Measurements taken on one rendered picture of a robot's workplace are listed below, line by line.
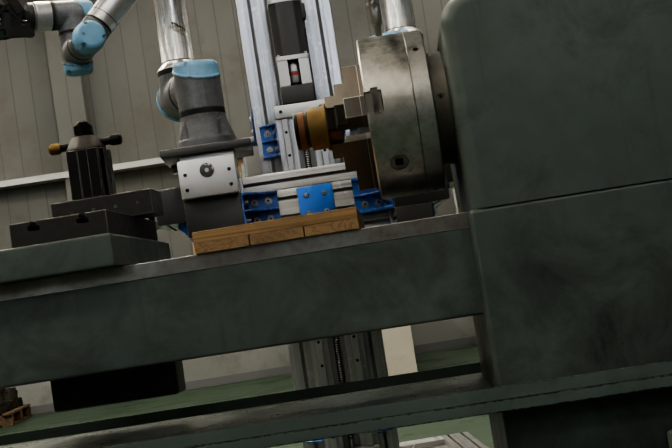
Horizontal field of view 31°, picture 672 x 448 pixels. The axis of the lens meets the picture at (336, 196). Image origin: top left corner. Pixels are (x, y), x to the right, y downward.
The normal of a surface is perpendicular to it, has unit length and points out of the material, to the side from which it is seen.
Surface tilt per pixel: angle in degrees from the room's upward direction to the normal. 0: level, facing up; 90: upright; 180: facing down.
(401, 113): 98
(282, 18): 90
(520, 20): 90
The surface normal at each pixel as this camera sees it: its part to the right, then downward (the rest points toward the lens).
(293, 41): 0.04, -0.08
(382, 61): -0.13, -0.60
